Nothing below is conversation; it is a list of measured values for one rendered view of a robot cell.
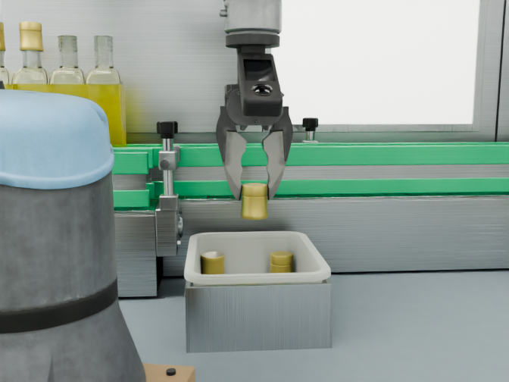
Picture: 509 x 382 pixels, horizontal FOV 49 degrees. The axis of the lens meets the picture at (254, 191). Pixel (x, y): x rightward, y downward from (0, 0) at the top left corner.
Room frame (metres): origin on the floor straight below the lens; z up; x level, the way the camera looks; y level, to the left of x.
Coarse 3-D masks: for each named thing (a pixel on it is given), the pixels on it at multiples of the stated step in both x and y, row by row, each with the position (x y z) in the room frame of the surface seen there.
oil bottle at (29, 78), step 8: (16, 72) 0.89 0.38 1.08; (24, 72) 0.89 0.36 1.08; (32, 72) 0.89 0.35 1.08; (40, 72) 0.90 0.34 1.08; (48, 72) 0.92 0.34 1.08; (16, 80) 0.89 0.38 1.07; (24, 80) 0.89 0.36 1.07; (32, 80) 0.89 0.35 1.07; (40, 80) 0.89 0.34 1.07; (48, 80) 0.91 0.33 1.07; (16, 88) 0.89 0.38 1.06; (24, 88) 0.89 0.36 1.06; (32, 88) 0.89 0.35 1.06; (40, 88) 0.89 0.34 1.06
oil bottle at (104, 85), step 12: (96, 72) 0.90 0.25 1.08; (108, 72) 0.90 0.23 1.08; (96, 84) 0.90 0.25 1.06; (108, 84) 0.90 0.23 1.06; (120, 84) 0.91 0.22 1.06; (96, 96) 0.90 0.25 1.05; (108, 96) 0.90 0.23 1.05; (120, 96) 0.91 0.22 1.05; (108, 108) 0.90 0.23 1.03; (120, 108) 0.90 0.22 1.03; (108, 120) 0.90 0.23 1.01; (120, 120) 0.90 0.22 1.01; (120, 132) 0.90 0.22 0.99; (120, 144) 0.90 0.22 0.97
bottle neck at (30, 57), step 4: (24, 52) 0.90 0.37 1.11; (28, 52) 0.90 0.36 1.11; (32, 52) 0.90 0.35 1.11; (36, 52) 0.91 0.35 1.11; (40, 52) 0.92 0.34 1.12; (24, 56) 0.91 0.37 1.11; (28, 56) 0.90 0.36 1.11; (32, 56) 0.90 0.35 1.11; (36, 56) 0.91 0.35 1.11; (40, 56) 0.92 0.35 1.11; (24, 60) 0.91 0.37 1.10; (28, 60) 0.90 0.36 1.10; (32, 60) 0.90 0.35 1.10; (36, 60) 0.91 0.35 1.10; (40, 60) 0.92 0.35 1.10; (24, 64) 0.91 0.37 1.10; (28, 64) 0.90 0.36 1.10; (32, 64) 0.90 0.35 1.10; (36, 64) 0.91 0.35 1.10; (40, 64) 0.91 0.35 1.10
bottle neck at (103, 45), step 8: (96, 40) 0.91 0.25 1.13; (104, 40) 0.91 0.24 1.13; (96, 48) 0.91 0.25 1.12; (104, 48) 0.91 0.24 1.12; (112, 48) 0.93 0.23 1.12; (96, 56) 0.91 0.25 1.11; (104, 56) 0.91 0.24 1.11; (112, 56) 0.92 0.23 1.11; (96, 64) 0.91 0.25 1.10; (104, 64) 0.91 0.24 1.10; (112, 64) 0.92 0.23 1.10
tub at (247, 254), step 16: (192, 240) 0.77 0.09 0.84; (208, 240) 0.81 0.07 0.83; (224, 240) 0.81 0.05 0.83; (240, 240) 0.82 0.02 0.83; (256, 240) 0.82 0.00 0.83; (272, 240) 0.82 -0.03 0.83; (288, 240) 0.82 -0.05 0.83; (304, 240) 0.77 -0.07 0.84; (192, 256) 0.69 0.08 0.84; (240, 256) 0.81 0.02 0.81; (256, 256) 0.82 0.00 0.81; (304, 256) 0.74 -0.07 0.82; (320, 256) 0.69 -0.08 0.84; (192, 272) 0.62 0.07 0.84; (240, 272) 0.81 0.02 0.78; (256, 272) 0.81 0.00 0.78; (304, 272) 0.62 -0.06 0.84; (320, 272) 0.62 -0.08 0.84
